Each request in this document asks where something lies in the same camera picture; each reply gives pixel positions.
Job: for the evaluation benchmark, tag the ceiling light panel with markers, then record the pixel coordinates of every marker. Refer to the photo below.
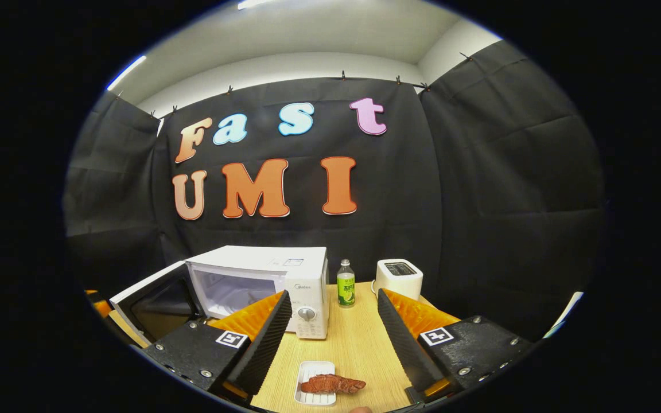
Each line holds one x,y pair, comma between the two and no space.
127,72
253,3

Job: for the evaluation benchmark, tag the white rectangular tray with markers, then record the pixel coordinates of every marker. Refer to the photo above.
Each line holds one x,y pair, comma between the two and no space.
313,370

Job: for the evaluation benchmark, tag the white toaster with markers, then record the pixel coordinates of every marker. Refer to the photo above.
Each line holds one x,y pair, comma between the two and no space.
399,281

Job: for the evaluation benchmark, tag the white microwave oven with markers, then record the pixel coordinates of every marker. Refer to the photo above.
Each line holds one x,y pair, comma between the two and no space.
261,259

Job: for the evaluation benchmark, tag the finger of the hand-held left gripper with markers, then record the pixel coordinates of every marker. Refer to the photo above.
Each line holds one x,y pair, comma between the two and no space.
101,307

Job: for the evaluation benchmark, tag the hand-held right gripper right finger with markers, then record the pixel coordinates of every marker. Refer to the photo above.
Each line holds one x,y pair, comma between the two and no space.
408,347

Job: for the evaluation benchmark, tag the green label drink bottle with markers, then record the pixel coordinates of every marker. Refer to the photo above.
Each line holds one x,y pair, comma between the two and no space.
346,289

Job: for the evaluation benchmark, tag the white flat panel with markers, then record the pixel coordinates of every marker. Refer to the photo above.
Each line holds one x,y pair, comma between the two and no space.
566,312

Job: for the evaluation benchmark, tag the brown roasted meat piece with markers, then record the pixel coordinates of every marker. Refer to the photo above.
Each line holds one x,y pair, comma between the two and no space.
330,384

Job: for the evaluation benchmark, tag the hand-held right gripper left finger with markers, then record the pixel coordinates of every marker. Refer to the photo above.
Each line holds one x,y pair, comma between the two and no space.
261,347

